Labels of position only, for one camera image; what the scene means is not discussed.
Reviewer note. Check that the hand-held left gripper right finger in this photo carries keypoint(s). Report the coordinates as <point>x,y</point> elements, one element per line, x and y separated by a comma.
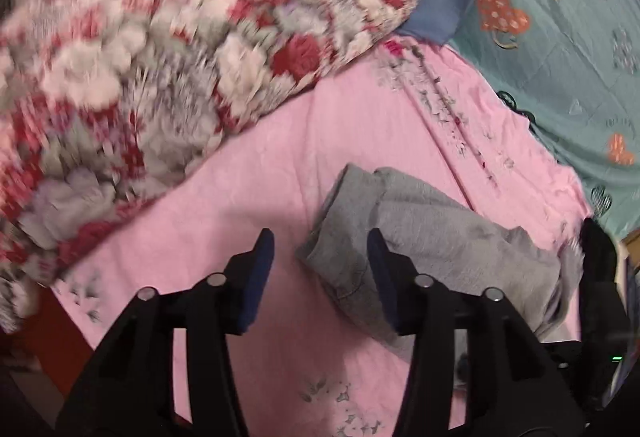
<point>385,284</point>

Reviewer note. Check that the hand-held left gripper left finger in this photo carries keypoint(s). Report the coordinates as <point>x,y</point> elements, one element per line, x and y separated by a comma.
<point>256,287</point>

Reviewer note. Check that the grey pants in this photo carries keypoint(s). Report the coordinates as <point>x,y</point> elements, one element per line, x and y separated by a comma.
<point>430,227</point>

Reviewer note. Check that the pink bed sheet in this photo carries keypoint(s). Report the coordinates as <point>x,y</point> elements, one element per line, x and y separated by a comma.
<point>320,157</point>

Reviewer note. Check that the red floral quilt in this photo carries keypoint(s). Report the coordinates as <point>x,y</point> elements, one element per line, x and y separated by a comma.
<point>165,82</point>

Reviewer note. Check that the teal heart print sheet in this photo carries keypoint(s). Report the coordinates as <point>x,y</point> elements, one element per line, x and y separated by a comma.
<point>565,42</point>

